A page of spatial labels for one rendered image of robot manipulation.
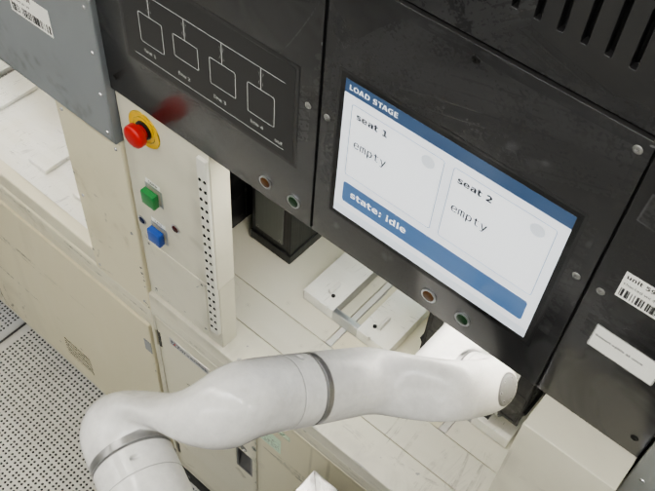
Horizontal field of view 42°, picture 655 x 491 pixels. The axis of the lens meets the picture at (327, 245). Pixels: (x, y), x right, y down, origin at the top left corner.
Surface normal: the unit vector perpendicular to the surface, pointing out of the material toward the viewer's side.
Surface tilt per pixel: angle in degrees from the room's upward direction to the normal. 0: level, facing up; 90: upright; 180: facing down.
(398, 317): 0
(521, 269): 90
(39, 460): 0
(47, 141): 0
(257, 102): 90
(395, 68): 90
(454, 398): 48
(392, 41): 90
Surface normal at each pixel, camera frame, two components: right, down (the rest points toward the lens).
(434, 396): 0.01, 0.13
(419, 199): -0.65, 0.58
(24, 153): 0.06, -0.62
